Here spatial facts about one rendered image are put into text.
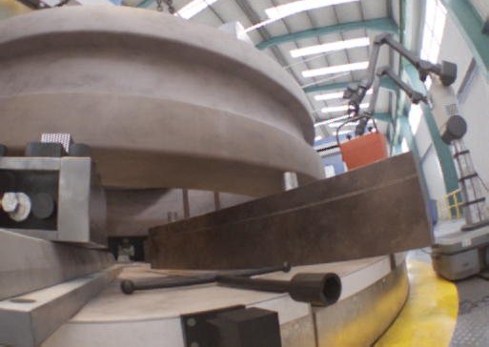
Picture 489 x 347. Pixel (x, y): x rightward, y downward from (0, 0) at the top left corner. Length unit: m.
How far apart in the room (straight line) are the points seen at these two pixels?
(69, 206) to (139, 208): 4.98
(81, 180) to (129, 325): 0.37
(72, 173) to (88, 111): 0.54
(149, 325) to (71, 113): 0.94
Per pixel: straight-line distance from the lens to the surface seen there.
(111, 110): 1.23
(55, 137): 1.02
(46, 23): 1.71
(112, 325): 0.54
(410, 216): 1.11
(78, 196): 0.72
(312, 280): 0.55
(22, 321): 0.37
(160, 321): 0.54
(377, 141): 1.18
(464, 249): 1.72
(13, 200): 0.78
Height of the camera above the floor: 0.42
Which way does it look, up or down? 18 degrees up
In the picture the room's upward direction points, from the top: 7 degrees counter-clockwise
